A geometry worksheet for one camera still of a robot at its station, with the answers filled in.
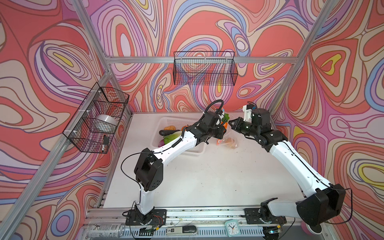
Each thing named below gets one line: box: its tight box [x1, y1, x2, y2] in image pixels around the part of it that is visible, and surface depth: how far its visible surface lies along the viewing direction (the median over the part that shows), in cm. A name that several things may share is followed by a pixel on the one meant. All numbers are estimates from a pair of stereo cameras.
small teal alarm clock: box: [225, 220, 241, 238], surface depth 70 cm
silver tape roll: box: [96, 114, 118, 128], surface depth 73 cm
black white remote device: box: [166, 225, 198, 236], surface depth 68 cm
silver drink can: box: [86, 223, 125, 239], surface depth 68 cm
